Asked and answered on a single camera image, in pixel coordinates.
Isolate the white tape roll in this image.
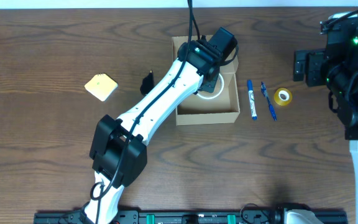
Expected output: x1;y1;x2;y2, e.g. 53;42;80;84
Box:
196;73;225;100

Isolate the yellow sticky note pad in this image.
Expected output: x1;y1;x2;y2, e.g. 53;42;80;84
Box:
84;73;118;101

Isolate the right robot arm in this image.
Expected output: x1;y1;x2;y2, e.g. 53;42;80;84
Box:
293;12;358;223

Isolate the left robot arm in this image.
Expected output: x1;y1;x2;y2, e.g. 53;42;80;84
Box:
80;27;238;223

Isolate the open cardboard box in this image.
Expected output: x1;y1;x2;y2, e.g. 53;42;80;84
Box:
171;34;241;126

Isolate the small yellow tape roll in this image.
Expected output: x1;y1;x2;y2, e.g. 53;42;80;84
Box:
274;88;293;106

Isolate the blue and white marker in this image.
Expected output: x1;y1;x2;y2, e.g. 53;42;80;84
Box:
247;80;257;120

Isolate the blue ballpoint pen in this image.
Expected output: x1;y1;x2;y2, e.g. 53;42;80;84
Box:
260;82;277;121

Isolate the black teardrop-shaped object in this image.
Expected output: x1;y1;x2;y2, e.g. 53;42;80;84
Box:
140;70;155;96

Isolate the right black cable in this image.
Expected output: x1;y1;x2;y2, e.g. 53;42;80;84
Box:
321;5;358;29

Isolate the black cable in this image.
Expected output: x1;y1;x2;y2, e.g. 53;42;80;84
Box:
89;0;202;224
321;5;358;29

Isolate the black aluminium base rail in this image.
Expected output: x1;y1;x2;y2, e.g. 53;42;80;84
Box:
33;208;349;224

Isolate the left black cable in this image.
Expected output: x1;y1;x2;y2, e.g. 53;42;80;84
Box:
89;0;202;224

